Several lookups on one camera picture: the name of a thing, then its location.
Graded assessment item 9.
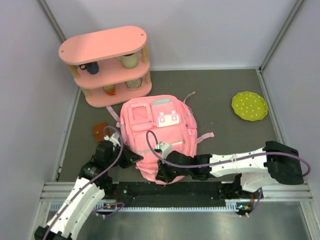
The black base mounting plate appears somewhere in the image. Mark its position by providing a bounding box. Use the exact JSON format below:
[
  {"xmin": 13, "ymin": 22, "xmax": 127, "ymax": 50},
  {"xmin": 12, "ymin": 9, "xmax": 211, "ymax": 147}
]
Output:
[{"xmin": 104, "ymin": 181, "xmax": 263, "ymax": 207}]

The dark blue mug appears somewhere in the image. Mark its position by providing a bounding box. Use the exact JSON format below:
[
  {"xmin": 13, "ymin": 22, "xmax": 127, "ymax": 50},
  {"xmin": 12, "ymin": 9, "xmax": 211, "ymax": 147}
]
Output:
[{"xmin": 79, "ymin": 61, "xmax": 100, "ymax": 75}]

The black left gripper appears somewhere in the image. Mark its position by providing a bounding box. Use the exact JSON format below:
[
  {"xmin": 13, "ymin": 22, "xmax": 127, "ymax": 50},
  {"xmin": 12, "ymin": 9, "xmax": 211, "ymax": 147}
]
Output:
[{"xmin": 106, "ymin": 142, "xmax": 143, "ymax": 169}]

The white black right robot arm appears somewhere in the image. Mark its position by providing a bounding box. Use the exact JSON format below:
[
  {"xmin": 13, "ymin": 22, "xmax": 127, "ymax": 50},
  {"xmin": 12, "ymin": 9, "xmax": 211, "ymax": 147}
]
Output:
[{"xmin": 152, "ymin": 141, "xmax": 304, "ymax": 198}]

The brown leather wallet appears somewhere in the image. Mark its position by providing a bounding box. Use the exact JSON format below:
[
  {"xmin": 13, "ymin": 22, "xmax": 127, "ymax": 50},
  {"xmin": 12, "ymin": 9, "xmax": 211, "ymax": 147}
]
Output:
[{"xmin": 92, "ymin": 122, "xmax": 107, "ymax": 143}]

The pale green mug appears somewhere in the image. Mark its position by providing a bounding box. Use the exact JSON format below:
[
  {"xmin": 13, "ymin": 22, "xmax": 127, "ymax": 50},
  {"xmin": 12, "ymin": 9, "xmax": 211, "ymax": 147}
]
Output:
[{"xmin": 114, "ymin": 53, "xmax": 139, "ymax": 69}]

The patterned ceramic bowl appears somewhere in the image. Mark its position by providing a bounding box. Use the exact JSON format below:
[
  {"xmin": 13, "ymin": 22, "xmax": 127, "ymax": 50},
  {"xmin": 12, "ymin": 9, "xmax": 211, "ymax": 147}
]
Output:
[{"xmin": 125, "ymin": 77, "xmax": 143, "ymax": 90}]

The pink three-tier wooden shelf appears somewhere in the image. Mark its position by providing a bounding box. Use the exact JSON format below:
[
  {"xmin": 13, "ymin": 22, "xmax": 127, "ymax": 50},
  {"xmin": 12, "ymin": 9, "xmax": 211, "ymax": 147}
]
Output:
[{"xmin": 58, "ymin": 25, "xmax": 152, "ymax": 108}]

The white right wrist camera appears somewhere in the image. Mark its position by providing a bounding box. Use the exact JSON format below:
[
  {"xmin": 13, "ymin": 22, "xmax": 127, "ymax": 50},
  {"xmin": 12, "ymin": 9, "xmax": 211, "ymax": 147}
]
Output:
[{"xmin": 154, "ymin": 142, "xmax": 172, "ymax": 159}]

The green polka dot plate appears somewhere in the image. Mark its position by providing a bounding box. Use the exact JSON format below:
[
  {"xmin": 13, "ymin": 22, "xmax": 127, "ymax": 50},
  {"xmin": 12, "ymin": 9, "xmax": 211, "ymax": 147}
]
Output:
[{"xmin": 231, "ymin": 91, "xmax": 269, "ymax": 122}]

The grey slotted cable duct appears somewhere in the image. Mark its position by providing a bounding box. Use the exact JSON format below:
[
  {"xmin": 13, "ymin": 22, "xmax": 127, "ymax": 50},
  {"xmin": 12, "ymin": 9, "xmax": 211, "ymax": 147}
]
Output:
[{"xmin": 49, "ymin": 199, "xmax": 256, "ymax": 213}]

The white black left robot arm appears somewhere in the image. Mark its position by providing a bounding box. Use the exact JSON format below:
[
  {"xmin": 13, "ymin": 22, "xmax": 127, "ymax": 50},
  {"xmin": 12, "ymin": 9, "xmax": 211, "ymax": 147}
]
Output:
[{"xmin": 34, "ymin": 139, "xmax": 144, "ymax": 240}]

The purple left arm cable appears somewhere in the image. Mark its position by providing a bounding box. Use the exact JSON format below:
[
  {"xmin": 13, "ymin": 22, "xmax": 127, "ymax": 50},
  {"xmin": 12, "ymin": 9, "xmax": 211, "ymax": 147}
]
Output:
[{"xmin": 43, "ymin": 125, "xmax": 126, "ymax": 240}]

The orange cup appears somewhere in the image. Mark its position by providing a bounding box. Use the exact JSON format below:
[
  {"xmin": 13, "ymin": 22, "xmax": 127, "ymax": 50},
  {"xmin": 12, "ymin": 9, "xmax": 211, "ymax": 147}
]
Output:
[{"xmin": 103, "ymin": 84, "xmax": 116, "ymax": 96}]

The pink student backpack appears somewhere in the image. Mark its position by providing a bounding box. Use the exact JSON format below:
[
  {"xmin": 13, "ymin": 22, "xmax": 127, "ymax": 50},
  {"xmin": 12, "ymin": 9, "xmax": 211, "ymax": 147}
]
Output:
[{"xmin": 107, "ymin": 95, "xmax": 215, "ymax": 185}]

